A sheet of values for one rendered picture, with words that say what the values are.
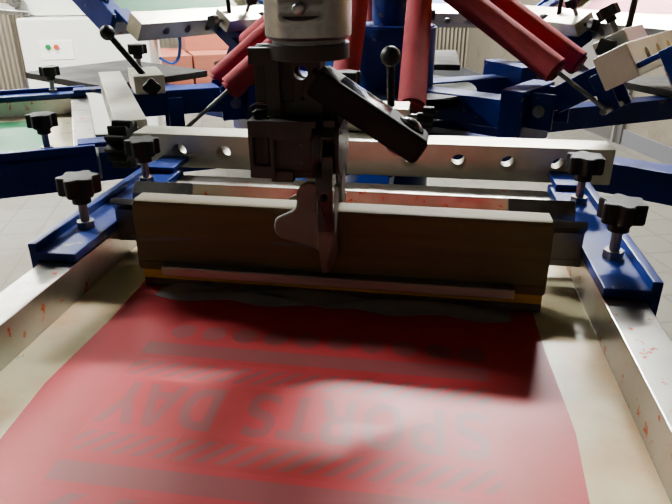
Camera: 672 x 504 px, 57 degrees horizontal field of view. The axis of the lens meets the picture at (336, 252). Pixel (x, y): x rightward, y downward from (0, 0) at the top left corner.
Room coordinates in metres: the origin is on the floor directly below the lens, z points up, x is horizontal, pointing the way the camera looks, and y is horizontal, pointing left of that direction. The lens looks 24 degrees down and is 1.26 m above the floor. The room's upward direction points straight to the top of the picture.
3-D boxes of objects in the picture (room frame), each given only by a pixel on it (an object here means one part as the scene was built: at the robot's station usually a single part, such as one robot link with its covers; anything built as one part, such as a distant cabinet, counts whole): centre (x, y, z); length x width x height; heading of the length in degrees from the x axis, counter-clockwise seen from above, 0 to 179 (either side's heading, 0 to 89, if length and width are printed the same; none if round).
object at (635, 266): (0.63, -0.29, 0.97); 0.30 x 0.05 x 0.07; 172
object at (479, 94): (1.48, -0.13, 0.99); 0.82 x 0.79 x 0.12; 172
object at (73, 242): (0.71, 0.26, 0.97); 0.30 x 0.05 x 0.07; 172
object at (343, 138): (0.57, 0.03, 1.14); 0.09 x 0.08 x 0.12; 82
